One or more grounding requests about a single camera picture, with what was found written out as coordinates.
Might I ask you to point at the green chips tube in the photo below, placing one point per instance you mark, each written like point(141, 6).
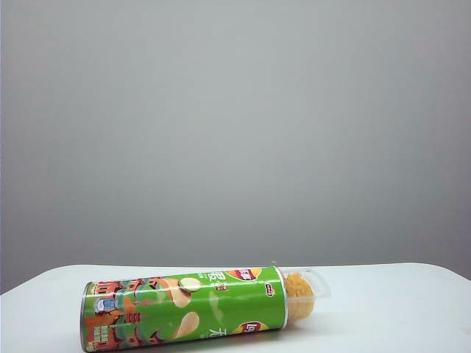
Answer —
point(184, 305)

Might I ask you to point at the transparent plastic chip container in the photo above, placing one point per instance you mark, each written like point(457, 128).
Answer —
point(320, 287)

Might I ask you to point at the yellow potato chips stack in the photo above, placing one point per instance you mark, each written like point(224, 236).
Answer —
point(300, 290)

